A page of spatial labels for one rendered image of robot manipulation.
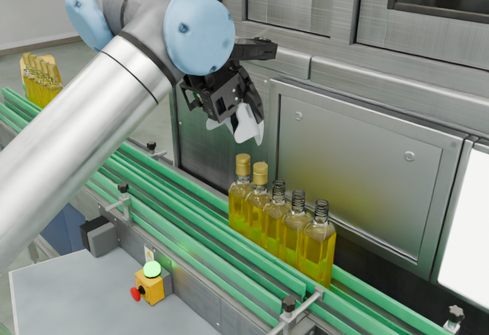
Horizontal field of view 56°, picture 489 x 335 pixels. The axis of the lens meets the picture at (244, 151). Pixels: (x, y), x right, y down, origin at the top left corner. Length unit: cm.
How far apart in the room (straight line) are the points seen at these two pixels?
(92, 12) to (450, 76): 63
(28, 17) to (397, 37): 623
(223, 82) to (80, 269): 92
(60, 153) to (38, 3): 652
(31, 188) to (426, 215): 78
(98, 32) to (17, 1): 630
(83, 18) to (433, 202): 72
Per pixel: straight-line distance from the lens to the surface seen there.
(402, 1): 96
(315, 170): 113
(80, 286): 141
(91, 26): 55
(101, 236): 145
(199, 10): 44
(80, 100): 44
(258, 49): 73
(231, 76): 69
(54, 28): 706
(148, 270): 126
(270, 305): 102
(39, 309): 139
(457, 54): 93
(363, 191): 107
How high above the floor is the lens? 168
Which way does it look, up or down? 28 degrees down
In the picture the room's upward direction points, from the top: straight up
